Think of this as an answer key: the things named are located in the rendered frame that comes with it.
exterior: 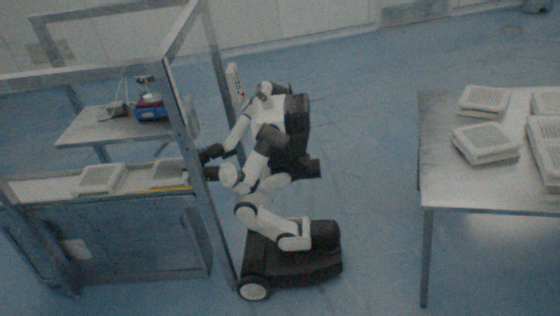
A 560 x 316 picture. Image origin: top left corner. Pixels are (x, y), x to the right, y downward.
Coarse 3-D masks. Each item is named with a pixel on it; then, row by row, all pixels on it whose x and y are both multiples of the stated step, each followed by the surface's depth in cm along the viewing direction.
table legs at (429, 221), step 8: (432, 216) 211; (424, 224) 216; (432, 224) 214; (424, 232) 218; (432, 232) 217; (424, 240) 221; (424, 248) 225; (424, 256) 228; (424, 264) 232; (424, 272) 236; (424, 280) 240; (424, 288) 244; (424, 296) 248; (424, 304) 252
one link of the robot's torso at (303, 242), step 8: (304, 224) 275; (304, 232) 270; (280, 240) 270; (288, 240) 269; (296, 240) 268; (304, 240) 267; (280, 248) 274; (288, 248) 272; (296, 248) 272; (304, 248) 271
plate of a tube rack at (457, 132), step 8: (496, 120) 237; (456, 128) 237; (464, 128) 236; (504, 128) 230; (456, 136) 233; (464, 136) 230; (512, 136) 224; (464, 144) 225; (472, 144) 224; (504, 144) 220; (512, 144) 219; (520, 144) 218; (472, 152) 219; (480, 152) 218; (488, 152) 218; (496, 152) 219
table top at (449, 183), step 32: (448, 96) 277; (512, 96) 266; (448, 128) 250; (512, 128) 241; (448, 160) 228; (512, 160) 221; (448, 192) 210; (480, 192) 206; (512, 192) 203; (544, 192) 201
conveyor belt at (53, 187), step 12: (24, 180) 279; (36, 180) 278; (48, 180) 275; (60, 180) 273; (72, 180) 271; (132, 180) 262; (144, 180) 260; (24, 192) 269; (36, 192) 267; (48, 192) 265; (60, 192) 263; (120, 192) 254
